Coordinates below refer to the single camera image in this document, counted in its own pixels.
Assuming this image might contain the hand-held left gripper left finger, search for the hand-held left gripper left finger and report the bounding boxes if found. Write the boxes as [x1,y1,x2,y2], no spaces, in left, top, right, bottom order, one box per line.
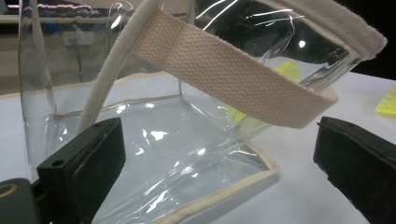
[36,117,127,224]

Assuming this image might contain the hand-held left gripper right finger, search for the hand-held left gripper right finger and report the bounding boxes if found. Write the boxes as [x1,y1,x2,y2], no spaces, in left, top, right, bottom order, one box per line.
[313,116,396,224]

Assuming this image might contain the clear plastic bag beige trim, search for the clear plastic bag beige trim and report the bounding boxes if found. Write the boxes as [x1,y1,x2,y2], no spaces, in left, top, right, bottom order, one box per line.
[18,0,389,224]

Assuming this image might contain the yellow shuttlecock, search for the yellow shuttlecock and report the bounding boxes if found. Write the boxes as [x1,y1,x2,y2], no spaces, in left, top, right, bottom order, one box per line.
[276,60,302,83]
[375,85,396,118]
[228,105,262,132]

